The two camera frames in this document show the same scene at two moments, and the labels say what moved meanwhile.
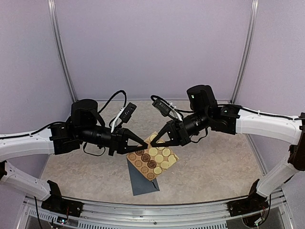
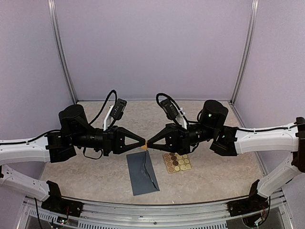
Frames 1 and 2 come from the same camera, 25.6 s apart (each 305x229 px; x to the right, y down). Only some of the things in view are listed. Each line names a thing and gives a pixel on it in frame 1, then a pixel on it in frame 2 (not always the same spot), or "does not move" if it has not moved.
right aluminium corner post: [251, 30] does not move
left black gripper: [119, 140] does not move
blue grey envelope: [140, 184] does not move
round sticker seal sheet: [154, 161] → [174, 162]
